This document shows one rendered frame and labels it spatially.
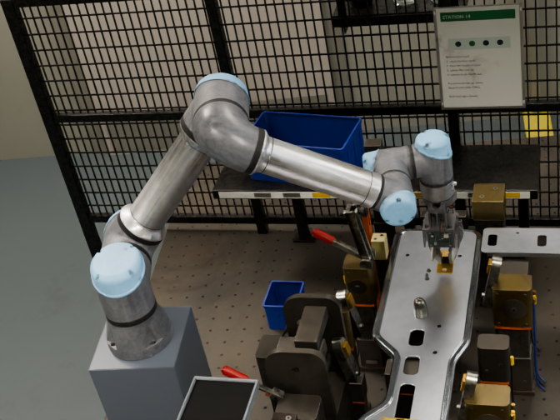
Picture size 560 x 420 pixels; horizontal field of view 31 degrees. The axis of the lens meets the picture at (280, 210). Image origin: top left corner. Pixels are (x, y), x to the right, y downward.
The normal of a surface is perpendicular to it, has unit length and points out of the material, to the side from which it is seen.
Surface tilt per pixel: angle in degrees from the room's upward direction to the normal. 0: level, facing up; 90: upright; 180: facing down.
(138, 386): 90
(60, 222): 0
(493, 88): 90
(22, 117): 90
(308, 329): 0
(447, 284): 0
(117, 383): 90
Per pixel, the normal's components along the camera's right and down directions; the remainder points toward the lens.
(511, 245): -0.17, -0.80
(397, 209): 0.04, 0.58
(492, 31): -0.23, 0.60
